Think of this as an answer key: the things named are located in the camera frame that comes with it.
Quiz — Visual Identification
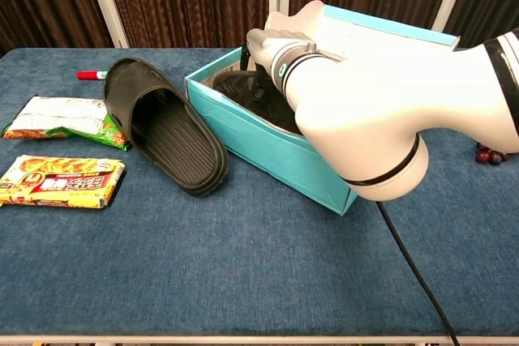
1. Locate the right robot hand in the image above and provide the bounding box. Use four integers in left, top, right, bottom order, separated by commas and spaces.
241, 28, 320, 100

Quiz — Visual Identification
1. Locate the black slipper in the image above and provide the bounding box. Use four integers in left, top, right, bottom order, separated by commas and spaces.
102, 57, 230, 199
212, 70, 303, 136

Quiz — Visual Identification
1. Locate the light blue shoe box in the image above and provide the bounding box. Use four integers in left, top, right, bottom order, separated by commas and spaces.
184, 0, 461, 216

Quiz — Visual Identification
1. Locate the red capped marker pen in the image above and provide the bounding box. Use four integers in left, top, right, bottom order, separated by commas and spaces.
76, 70, 109, 81

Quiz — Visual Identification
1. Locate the green and white snack packet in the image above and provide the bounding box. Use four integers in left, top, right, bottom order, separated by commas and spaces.
1, 96, 133, 152

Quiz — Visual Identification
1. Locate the yellow snack packet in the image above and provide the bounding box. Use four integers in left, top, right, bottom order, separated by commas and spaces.
0, 154, 127, 210

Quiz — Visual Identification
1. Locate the dark red grape bunch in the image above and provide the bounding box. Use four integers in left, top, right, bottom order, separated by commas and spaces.
474, 141, 514, 166

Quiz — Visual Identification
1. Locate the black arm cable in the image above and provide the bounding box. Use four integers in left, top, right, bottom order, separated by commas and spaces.
376, 199, 461, 346

